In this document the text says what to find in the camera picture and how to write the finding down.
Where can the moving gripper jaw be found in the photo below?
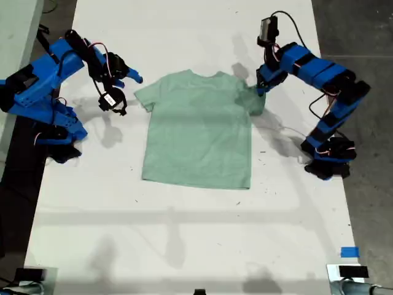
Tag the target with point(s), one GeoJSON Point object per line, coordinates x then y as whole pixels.
{"type": "Point", "coordinates": [119, 83]}
{"type": "Point", "coordinates": [263, 91]}

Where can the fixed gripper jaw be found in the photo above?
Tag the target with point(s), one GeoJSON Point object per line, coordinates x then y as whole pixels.
{"type": "Point", "coordinates": [133, 74]}
{"type": "Point", "coordinates": [258, 90]}

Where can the pale green T-shirt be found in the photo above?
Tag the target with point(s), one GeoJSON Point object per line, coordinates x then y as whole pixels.
{"type": "Point", "coordinates": [199, 132]}

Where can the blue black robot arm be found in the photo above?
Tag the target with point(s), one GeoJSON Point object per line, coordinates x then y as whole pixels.
{"type": "Point", "coordinates": [319, 72]}
{"type": "Point", "coordinates": [37, 89]}

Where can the black stand legs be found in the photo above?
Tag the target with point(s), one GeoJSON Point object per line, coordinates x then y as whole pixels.
{"type": "Point", "coordinates": [46, 40]}

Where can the pale side table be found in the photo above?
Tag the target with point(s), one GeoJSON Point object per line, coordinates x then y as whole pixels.
{"type": "Point", "coordinates": [12, 30]}

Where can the short blue tape strip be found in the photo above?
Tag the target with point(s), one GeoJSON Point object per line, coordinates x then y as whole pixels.
{"type": "Point", "coordinates": [350, 252]}

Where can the small black box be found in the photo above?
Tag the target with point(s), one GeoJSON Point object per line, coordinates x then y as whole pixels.
{"type": "Point", "coordinates": [353, 272]}
{"type": "Point", "coordinates": [30, 274]}

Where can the black camera stalk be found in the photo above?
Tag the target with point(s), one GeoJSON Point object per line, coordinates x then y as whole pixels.
{"type": "Point", "coordinates": [121, 95]}
{"type": "Point", "coordinates": [268, 53]}

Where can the black labelled camera box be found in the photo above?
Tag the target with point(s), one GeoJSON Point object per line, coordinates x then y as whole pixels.
{"type": "Point", "coordinates": [107, 101]}

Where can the grey black camera box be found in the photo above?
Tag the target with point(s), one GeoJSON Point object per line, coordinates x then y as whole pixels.
{"type": "Point", "coordinates": [267, 29]}

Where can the metal clamp bracket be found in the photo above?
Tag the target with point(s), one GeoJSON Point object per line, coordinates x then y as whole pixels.
{"type": "Point", "coordinates": [333, 272]}
{"type": "Point", "coordinates": [52, 276]}

